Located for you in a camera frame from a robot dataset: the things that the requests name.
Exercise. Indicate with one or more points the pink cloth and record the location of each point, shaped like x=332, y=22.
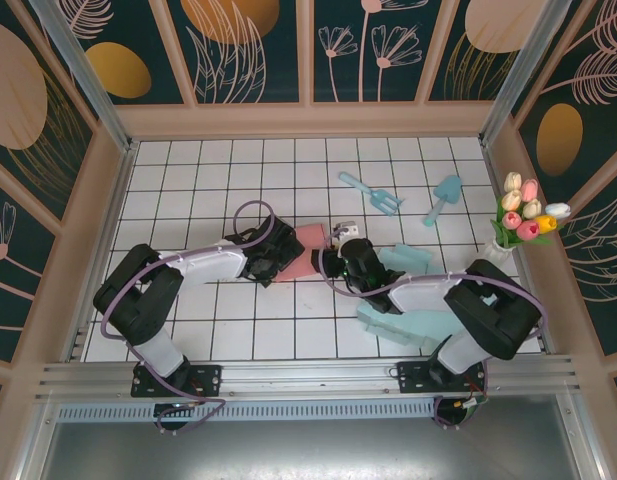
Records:
x=308, y=250

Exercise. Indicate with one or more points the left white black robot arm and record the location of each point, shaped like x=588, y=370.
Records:
x=138, y=300

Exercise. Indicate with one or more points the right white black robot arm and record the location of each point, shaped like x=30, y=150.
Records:
x=488, y=310

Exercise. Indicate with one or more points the light blue toy garden fork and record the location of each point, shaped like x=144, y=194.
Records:
x=383, y=200

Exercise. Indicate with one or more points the light blue toy shovel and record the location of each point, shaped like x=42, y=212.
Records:
x=448, y=190

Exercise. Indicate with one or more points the white ribbed vase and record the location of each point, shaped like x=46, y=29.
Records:
x=498, y=252

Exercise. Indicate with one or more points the artificial tulip bouquet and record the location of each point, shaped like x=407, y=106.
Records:
x=518, y=220

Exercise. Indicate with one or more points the small circuit board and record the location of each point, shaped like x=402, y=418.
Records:
x=472, y=407
x=175, y=407

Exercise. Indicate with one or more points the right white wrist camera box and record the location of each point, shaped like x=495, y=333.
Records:
x=349, y=230

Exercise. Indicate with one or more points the aluminium mounting rail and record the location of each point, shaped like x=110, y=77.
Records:
x=308, y=377

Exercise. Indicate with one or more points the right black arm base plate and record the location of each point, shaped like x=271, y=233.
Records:
x=413, y=380

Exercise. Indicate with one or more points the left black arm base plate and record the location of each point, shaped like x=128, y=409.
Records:
x=208, y=377

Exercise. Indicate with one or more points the aluminium corner post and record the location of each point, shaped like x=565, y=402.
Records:
x=518, y=70
x=88, y=85

